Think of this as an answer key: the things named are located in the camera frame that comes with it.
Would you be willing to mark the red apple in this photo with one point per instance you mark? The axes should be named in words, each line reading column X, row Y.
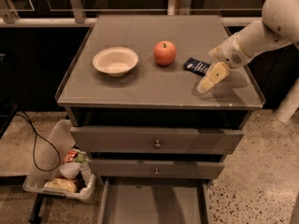
column 164, row 53

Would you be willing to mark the metal window railing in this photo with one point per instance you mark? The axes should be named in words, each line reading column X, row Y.
column 9, row 15

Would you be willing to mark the green snack packet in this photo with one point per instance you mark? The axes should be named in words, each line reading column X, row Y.
column 81, row 157

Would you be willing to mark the grey bottom drawer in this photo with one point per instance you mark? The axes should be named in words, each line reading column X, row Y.
column 128, row 200

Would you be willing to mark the red snack packet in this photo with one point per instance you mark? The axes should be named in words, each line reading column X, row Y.
column 70, row 156

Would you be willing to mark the white paper bowl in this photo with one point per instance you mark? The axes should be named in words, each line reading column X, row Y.
column 115, row 62

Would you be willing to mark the grey drawer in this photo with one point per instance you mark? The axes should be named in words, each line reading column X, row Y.
column 158, row 169
column 156, row 140
column 128, row 200

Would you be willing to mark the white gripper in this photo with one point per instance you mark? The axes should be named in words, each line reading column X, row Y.
column 231, row 54

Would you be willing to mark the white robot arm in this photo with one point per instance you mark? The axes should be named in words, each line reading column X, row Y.
column 278, row 28

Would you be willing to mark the dark blue rxbar wrapper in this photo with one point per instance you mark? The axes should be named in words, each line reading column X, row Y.
column 195, row 66

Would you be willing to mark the white plastic bottle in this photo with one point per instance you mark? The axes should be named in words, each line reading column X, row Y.
column 85, row 172

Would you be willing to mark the clear plastic bin lid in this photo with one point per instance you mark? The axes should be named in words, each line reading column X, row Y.
column 49, row 155

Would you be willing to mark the clear plastic storage bin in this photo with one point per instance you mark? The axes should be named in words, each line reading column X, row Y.
column 73, row 179

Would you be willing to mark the yellow snack bag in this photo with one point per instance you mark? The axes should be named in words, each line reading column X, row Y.
column 58, row 183

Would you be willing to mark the grey drawer cabinet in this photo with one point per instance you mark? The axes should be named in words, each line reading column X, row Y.
column 153, row 95

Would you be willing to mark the grey middle drawer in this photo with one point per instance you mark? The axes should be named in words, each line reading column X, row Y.
column 158, row 169

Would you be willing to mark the white pipe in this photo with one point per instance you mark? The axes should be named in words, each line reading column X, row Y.
column 289, row 104

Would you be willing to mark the grey top drawer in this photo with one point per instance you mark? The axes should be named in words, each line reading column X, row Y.
column 156, row 140

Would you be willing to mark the small white cup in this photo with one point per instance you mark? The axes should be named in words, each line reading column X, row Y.
column 69, row 170

